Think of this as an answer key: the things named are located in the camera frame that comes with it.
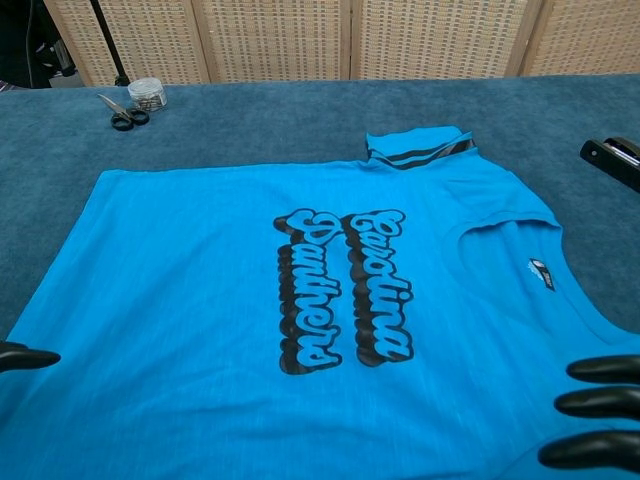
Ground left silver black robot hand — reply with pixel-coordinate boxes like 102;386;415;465
0;341;62;374

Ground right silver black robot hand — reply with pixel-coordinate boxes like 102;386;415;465
538;353;640;471

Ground bright blue printed T-shirt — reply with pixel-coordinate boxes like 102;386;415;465
0;124;640;480

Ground black stapler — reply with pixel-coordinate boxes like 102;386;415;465
579;135;640;195

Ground clear jar of clips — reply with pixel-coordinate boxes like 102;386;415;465
127;77;168;112

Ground black tripod stand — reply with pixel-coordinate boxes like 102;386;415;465
88;0;130;87

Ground dark blue table cover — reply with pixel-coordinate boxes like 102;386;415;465
0;73;640;341

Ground wicker folding screen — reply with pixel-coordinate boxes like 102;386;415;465
42;0;640;87

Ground black-handled scissors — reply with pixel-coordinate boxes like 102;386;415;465
97;93;150;133

